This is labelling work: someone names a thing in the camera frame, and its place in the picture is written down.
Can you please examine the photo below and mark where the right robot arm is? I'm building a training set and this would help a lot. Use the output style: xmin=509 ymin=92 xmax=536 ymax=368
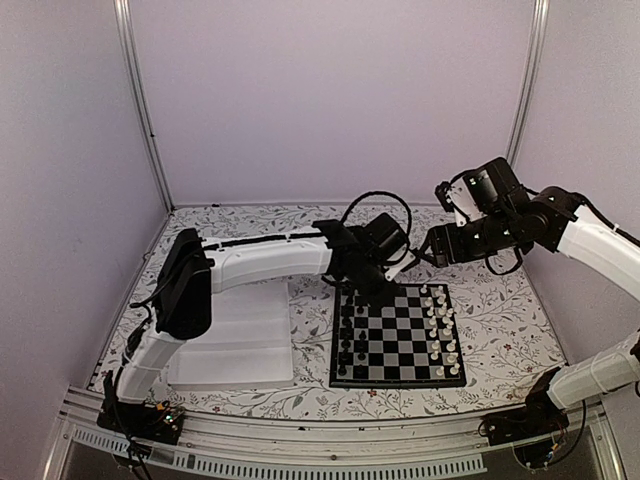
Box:
xmin=417 ymin=157 xmax=639 ymax=436

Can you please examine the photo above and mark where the floral patterned table mat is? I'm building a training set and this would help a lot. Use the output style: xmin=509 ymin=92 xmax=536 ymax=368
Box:
xmin=88 ymin=205 xmax=566 ymax=421

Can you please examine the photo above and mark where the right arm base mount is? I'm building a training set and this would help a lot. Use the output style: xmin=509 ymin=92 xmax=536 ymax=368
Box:
xmin=477 ymin=406 xmax=569 ymax=469

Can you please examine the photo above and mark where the aluminium front rail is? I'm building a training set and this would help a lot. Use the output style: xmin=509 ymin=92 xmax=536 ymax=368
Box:
xmin=43 ymin=388 xmax=629 ymax=479

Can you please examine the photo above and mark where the aluminium frame post left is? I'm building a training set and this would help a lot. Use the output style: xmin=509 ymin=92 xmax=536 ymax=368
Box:
xmin=113 ymin=0 xmax=175 ymax=212

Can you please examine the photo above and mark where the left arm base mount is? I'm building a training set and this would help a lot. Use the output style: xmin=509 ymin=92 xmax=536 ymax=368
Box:
xmin=97 ymin=400 xmax=185 ymax=445

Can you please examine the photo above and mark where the black and silver chessboard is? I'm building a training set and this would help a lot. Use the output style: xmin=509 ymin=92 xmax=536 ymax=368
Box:
xmin=329 ymin=283 xmax=467 ymax=389

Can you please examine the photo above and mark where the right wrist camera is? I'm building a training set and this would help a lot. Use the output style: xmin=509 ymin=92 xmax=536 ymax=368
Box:
xmin=434 ymin=181 xmax=470 ymax=227

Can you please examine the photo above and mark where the aluminium frame post right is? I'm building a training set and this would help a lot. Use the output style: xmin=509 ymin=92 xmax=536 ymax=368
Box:
xmin=506 ymin=0 xmax=550 ymax=168

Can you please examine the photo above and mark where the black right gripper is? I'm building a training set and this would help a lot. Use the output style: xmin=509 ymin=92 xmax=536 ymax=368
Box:
xmin=420 ymin=209 xmax=519 ymax=267

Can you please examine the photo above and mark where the white plastic tray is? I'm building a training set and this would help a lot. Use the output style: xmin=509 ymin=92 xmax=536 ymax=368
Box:
xmin=167 ymin=280 xmax=294 ymax=392

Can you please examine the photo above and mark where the aluminium frame post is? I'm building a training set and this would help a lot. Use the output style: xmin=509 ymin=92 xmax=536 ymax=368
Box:
xmin=506 ymin=0 xmax=550 ymax=168
xmin=113 ymin=0 xmax=175 ymax=212

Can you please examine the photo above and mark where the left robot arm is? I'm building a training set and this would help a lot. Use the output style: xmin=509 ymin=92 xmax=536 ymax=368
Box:
xmin=103 ymin=214 xmax=409 ymax=434

